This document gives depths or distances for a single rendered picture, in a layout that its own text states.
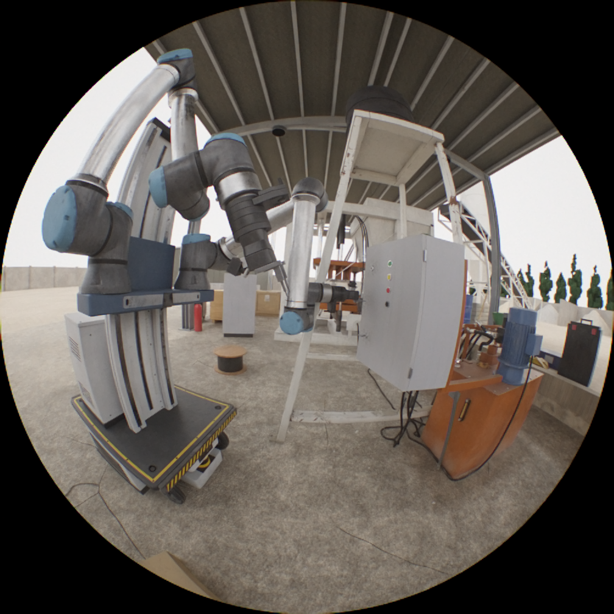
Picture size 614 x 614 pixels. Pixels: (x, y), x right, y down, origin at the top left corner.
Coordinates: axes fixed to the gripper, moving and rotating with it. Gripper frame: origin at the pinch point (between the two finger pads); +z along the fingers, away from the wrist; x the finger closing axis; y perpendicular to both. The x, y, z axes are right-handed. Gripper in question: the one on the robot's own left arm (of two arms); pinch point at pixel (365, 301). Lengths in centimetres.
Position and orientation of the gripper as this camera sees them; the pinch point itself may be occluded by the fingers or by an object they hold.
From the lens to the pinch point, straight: 102.8
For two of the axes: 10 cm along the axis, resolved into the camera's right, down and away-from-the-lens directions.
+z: 9.6, 0.4, 2.7
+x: -2.6, -1.2, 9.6
